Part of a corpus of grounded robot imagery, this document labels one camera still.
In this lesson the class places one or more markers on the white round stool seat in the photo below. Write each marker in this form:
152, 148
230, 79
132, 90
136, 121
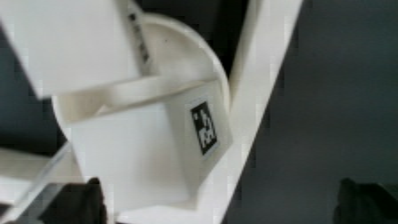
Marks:
185, 66

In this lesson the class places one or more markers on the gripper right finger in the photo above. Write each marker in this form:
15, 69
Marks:
367, 204

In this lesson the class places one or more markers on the white U-shaped obstacle fence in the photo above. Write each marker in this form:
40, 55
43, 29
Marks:
267, 29

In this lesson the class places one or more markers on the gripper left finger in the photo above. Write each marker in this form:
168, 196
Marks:
59, 203

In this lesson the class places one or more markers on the white stool leg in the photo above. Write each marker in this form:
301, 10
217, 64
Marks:
148, 148
77, 38

